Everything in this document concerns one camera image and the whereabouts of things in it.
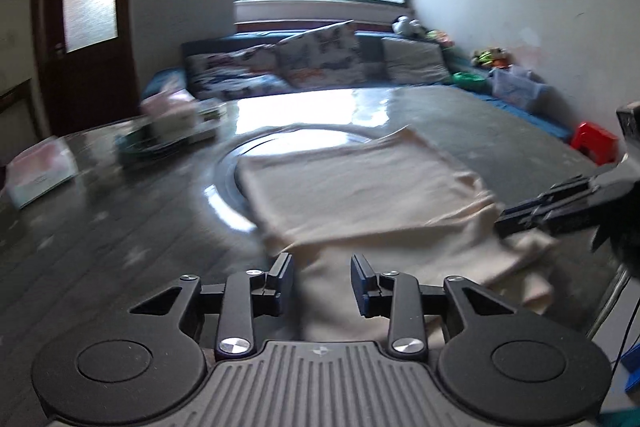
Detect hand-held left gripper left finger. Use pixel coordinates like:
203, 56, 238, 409
129, 252, 295, 360

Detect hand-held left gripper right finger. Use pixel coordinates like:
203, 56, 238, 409
350, 253, 521, 363

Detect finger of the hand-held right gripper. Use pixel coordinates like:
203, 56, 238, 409
495, 194, 608, 239
536, 174, 603, 208

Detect cream pants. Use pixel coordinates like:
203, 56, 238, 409
235, 125, 558, 348

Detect red plastic stool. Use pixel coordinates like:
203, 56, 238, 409
570, 122, 621, 165

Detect metal tube leg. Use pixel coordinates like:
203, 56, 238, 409
585, 267, 632, 340

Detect round glass turntable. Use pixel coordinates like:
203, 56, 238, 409
212, 124, 396, 233

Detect clear plastic storage box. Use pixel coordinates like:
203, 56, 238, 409
487, 64, 548, 112

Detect green plastic basin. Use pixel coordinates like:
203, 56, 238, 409
452, 71, 488, 90

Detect white box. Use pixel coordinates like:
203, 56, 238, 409
150, 117, 221, 146

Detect small clear plastic box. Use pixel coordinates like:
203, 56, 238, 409
197, 99, 227, 122

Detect grey pillow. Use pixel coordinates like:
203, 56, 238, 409
381, 37, 451, 86

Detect dark flat object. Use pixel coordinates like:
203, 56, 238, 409
115, 129, 173, 158

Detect clear pink tissue box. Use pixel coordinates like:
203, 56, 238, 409
140, 89, 201, 128

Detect butterfly print pillow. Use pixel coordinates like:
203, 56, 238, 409
187, 44, 291, 100
277, 21, 363, 90

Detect black and white plush toy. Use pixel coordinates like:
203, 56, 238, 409
392, 16, 426, 38

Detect blue sofa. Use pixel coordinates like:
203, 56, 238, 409
140, 29, 573, 142

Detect pink white tissue pack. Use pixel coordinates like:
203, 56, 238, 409
5, 136, 79, 208

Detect dark wooden door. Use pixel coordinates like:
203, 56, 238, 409
30, 0, 146, 138

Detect black cable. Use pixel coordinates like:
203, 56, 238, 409
612, 302, 633, 360

